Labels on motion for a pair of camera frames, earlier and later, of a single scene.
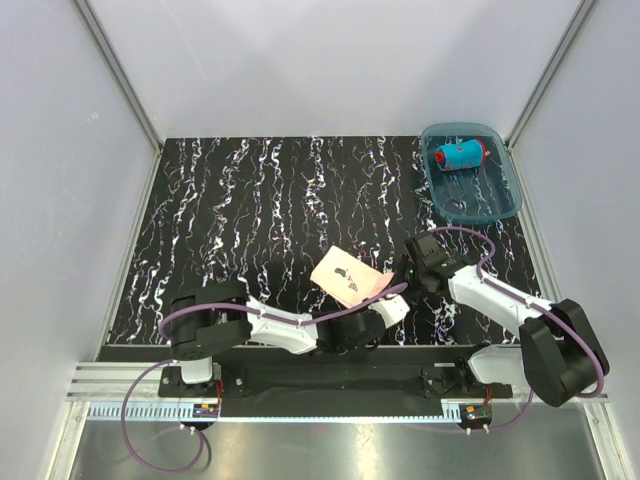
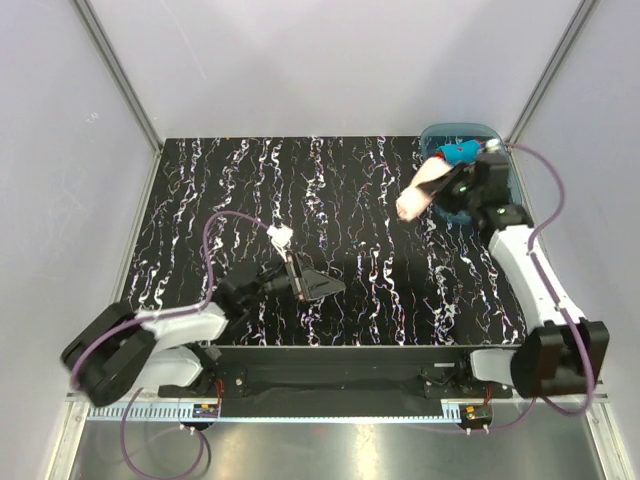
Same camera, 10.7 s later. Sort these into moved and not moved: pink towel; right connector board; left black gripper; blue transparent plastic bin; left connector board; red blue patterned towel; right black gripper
Moved: pink towel; right black gripper; left black gripper
Not moved: left connector board; right connector board; red blue patterned towel; blue transparent plastic bin
